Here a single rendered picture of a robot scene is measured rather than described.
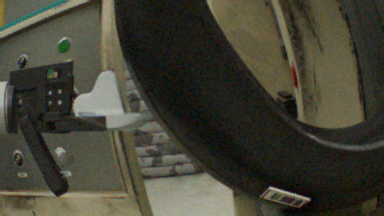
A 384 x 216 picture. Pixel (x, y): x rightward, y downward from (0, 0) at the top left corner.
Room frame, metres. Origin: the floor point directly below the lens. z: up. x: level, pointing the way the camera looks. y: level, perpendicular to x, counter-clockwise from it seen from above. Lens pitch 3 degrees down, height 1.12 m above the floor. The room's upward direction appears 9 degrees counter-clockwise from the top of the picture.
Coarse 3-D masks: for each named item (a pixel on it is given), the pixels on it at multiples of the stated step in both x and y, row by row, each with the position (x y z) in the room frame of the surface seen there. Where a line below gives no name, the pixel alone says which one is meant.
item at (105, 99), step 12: (108, 72) 1.14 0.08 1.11; (96, 84) 1.14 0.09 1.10; (108, 84) 1.14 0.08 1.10; (84, 96) 1.14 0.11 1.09; (96, 96) 1.14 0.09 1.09; (108, 96) 1.14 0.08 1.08; (120, 96) 1.14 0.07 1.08; (84, 108) 1.14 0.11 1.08; (96, 108) 1.14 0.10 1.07; (108, 108) 1.14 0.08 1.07; (120, 108) 1.14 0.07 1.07; (108, 120) 1.13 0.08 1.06; (120, 120) 1.13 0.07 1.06; (132, 120) 1.14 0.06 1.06; (144, 120) 1.15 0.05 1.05
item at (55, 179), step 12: (24, 120) 1.13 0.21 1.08; (24, 132) 1.13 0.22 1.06; (36, 132) 1.14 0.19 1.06; (36, 144) 1.13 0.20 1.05; (36, 156) 1.13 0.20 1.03; (48, 156) 1.14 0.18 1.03; (48, 168) 1.13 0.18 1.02; (48, 180) 1.13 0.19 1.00; (60, 180) 1.13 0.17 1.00; (60, 192) 1.13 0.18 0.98
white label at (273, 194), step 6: (264, 192) 1.06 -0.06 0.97; (270, 192) 1.05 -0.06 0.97; (276, 192) 1.04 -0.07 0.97; (282, 192) 1.04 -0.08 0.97; (264, 198) 1.07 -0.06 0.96; (270, 198) 1.07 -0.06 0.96; (276, 198) 1.06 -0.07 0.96; (282, 198) 1.06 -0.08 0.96; (288, 198) 1.05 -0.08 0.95; (294, 198) 1.05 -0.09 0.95; (300, 198) 1.04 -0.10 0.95; (306, 198) 1.04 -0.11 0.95; (288, 204) 1.07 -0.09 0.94; (294, 204) 1.07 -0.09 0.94; (300, 204) 1.06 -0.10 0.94
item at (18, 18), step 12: (0, 0) 1.80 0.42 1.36; (12, 0) 1.80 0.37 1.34; (24, 0) 1.80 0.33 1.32; (36, 0) 1.80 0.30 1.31; (48, 0) 1.80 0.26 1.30; (60, 0) 1.80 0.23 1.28; (0, 12) 1.80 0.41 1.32; (12, 12) 1.80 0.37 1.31; (24, 12) 1.80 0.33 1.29; (36, 12) 1.79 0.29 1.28; (0, 24) 1.80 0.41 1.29; (12, 24) 1.79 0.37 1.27
